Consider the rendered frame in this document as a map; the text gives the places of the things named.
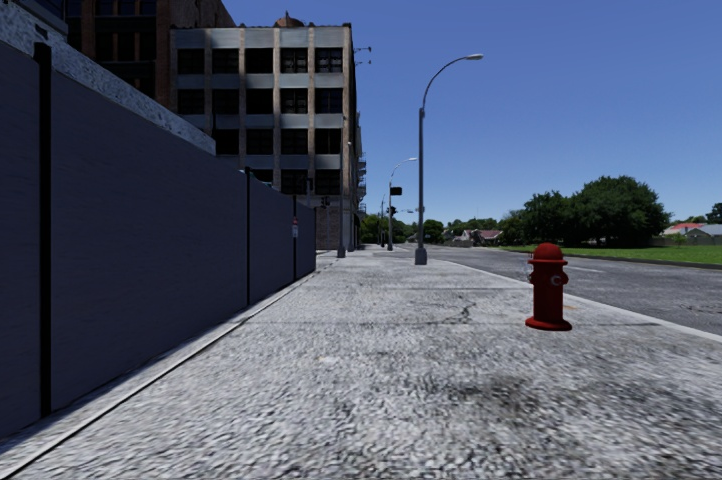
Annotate grey pole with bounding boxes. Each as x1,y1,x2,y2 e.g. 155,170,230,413
336,141,354,259

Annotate trees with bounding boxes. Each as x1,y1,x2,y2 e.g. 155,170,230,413
497,175,673,249
359,213,500,245

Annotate traffic light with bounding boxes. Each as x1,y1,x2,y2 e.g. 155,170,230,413
386,157,419,252

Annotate grey street lamp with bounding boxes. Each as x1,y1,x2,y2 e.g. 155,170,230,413
414,53,485,266

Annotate pale concrete building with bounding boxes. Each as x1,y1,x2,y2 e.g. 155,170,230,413
170,11,368,252

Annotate red fire hydrant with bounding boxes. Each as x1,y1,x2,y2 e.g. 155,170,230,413
524,242,573,332

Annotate red brick building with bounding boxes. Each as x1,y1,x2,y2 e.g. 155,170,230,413
65,0,237,112

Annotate row of buildings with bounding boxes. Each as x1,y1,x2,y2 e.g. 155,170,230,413
662,222,722,246

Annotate sign on a post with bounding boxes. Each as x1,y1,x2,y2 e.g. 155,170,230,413
291,194,300,283

